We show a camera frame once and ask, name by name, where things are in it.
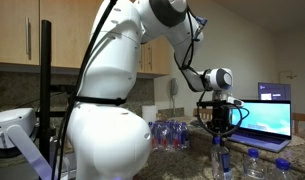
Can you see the silver open laptop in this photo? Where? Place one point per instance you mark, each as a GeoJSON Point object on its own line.
{"type": "Point", "coordinates": [266, 124]}

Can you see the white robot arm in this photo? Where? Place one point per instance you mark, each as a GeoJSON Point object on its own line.
{"type": "Point", "coordinates": [109, 141]}

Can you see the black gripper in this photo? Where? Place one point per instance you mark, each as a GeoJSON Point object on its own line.
{"type": "Point", "coordinates": [220, 120]}

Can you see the shrink-wrapped water bottle pack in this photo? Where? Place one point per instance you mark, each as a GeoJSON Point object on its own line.
{"type": "Point", "coordinates": [169, 135]}

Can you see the white paper towel roll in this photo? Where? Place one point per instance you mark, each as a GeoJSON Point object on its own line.
{"type": "Point", "coordinates": [149, 113]}

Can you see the white VR headset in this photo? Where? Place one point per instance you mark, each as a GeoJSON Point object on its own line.
{"type": "Point", "coordinates": [18, 131]}

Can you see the wooden chair back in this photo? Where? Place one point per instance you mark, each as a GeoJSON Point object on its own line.
{"type": "Point", "coordinates": [205, 114]}

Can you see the wooden upper cabinets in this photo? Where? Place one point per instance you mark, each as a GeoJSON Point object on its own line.
{"type": "Point", "coordinates": [20, 31]}

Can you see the background monitor screen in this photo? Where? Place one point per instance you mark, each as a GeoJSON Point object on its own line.
{"type": "Point", "coordinates": [274, 91]}

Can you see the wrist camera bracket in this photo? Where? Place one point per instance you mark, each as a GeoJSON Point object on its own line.
{"type": "Point", "coordinates": [229, 101]}

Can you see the blue-capped water bottle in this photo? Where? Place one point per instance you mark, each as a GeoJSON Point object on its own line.
{"type": "Point", "coordinates": [281, 171]}
{"type": "Point", "coordinates": [253, 168]}
{"type": "Point", "coordinates": [220, 160]}

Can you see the black camera stand pole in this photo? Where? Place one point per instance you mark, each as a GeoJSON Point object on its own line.
{"type": "Point", "coordinates": [45, 79]}

